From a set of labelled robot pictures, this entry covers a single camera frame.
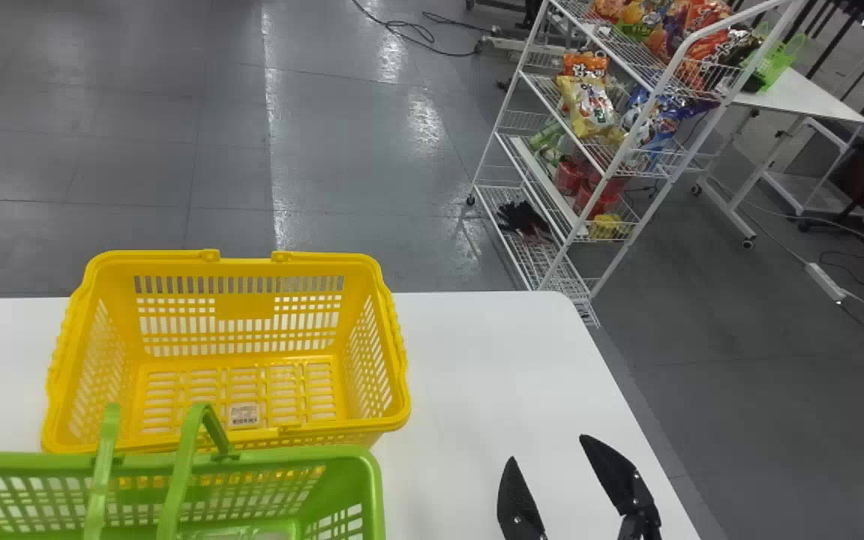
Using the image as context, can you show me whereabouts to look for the red noodle cup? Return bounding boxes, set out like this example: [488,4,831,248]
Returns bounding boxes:
[555,159,589,197]

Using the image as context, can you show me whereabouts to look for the black gloves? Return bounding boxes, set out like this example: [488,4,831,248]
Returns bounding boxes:
[495,200,553,242]

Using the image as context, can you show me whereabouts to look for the green snack packet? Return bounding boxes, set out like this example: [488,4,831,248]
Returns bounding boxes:
[528,122,565,163]

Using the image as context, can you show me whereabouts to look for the yellow can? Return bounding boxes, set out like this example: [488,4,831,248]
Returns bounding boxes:
[589,214,625,242]

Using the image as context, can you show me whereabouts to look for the orange snack packet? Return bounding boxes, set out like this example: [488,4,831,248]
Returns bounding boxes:
[562,51,610,80]

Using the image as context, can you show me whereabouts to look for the white wire rack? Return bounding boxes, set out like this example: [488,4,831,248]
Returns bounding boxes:
[466,0,808,329]

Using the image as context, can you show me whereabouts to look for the white side table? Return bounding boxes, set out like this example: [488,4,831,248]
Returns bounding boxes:
[691,67,864,250]

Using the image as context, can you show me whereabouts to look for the black cable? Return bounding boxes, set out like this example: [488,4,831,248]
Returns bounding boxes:
[349,0,494,59]

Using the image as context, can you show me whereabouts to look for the yellow basket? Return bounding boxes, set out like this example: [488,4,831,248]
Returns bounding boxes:
[40,249,412,455]

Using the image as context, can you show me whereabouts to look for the small green basket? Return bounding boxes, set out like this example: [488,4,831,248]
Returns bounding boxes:
[742,33,808,93]

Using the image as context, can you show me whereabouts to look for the yellow snack packet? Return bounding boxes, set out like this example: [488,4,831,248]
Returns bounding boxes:
[556,75,622,140]

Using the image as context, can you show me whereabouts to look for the blue snack packet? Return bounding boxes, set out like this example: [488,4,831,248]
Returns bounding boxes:
[625,85,710,151]

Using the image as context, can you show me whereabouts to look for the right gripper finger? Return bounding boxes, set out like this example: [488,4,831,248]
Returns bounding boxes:
[497,456,550,540]
[579,433,664,540]

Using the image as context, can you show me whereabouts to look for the white power strip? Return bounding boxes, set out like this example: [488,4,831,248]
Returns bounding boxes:
[805,262,848,304]

